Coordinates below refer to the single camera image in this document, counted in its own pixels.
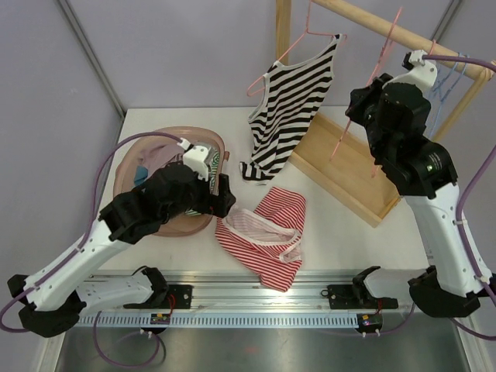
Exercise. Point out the teal tank top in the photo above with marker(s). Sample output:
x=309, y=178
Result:
x=141, y=174

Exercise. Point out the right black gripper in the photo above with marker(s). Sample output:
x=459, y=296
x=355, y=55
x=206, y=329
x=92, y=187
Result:
x=362, y=98

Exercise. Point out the white slotted cable duct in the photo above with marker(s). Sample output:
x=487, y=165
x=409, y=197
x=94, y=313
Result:
x=221, y=320

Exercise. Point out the aluminium rail frame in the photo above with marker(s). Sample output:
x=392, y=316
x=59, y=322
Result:
x=334, y=249

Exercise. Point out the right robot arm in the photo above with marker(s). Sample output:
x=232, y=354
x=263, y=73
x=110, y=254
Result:
x=394, y=115

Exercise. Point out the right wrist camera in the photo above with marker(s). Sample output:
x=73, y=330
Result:
x=421, y=73

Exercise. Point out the pink plastic basin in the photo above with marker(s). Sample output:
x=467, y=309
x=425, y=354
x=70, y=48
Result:
x=183, y=225

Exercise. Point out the green striped tank top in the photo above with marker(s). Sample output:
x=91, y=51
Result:
x=213, y=159

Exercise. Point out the pink hanger of mauve top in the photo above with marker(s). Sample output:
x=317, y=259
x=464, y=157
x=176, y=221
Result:
x=432, y=48

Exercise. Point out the pink hanger of red top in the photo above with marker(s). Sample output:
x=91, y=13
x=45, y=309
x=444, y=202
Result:
x=383, y=56

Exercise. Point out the black white striped tank top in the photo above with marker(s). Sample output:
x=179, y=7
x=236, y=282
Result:
x=292, y=96

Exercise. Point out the wooden clothes rack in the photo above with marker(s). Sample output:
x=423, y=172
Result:
x=350, y=176

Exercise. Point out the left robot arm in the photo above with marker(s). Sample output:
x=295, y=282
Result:
x=57, y=296

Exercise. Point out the red striped tank top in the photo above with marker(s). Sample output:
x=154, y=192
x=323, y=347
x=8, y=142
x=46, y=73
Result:
x=267, y=240

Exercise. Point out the mauve tank top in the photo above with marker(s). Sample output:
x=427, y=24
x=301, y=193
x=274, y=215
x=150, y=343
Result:
x=154, y=158

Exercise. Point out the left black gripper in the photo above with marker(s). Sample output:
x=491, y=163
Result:
x=218, y=205

